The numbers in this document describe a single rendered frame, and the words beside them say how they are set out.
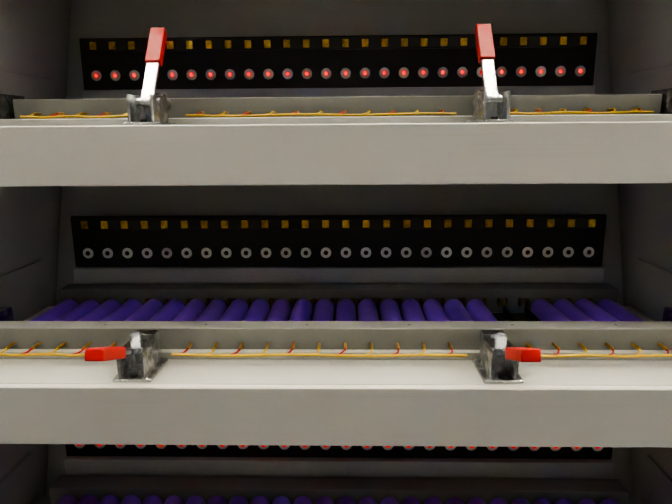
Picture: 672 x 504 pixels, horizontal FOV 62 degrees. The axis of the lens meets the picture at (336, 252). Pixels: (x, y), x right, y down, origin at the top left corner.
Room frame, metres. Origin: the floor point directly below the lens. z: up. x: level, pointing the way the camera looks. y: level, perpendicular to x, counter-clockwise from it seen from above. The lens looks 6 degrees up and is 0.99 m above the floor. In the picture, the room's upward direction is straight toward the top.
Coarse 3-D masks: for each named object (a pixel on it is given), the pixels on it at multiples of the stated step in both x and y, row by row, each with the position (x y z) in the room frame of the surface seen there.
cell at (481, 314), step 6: (474, 300) 0.53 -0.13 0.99; (480, 300) 0.53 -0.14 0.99; (468, 306) 0.53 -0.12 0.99; (474, 306) 0.51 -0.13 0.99; (480, 306) 0.51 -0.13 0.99; (468, 312) 0.52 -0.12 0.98; (474, 312) 0.50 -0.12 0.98; (480, 312) 0.50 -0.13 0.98; (486, 312) 0.49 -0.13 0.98; (474, 318) 0.50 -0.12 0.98; (480, 318) 0.49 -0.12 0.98; (486, 318) 0.48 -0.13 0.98; (492, 318) 0.48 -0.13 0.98
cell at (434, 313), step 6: (432, 300) 0.53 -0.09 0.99; (426, 306) 0.52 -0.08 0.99; (432, 306) 0.51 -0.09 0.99; (438, 306) 0.51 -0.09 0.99; (426, 312) 0.51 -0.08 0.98; (432, 312) 0.50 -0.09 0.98; (438, 312) 0.49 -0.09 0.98; (444, 312) 0.50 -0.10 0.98; (426, 318) 0.51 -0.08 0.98; (432, 318) 0.49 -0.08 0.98; (438, 318) 0.48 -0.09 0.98; (444, 318) 0.48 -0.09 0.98
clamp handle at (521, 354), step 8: (496, 336) 0.41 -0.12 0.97; (504, 336) 0.41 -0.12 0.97; (496, 344) 0.41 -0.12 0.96; (504, 344) 0.41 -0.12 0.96; (496, 352) 0.40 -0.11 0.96; (504, 352) 0.38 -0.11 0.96; (512, 352) 0.36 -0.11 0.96; (520, 352) 0.34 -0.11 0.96; (528, 352) 0.34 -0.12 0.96; (536, 352) 0.34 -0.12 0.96; (520, 360) 0.34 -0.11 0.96; (528, 360) 0.34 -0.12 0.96; (536, 360) 0.34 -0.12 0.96
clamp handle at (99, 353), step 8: (136, 336) 0.41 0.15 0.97; (136, 344) 0.42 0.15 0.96; (88, 352) 0.35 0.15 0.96; (96, 352) 0.35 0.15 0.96; (104, 352) 0.35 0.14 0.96; (112, 352) 0.36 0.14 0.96; (120, 352) 0.37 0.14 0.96; (128, 352) 0.39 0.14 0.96; (136, 352) 0.40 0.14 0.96; (88, 360) 0.35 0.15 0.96; (96, 360) 0.35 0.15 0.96; (104, 360) 0.35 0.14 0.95
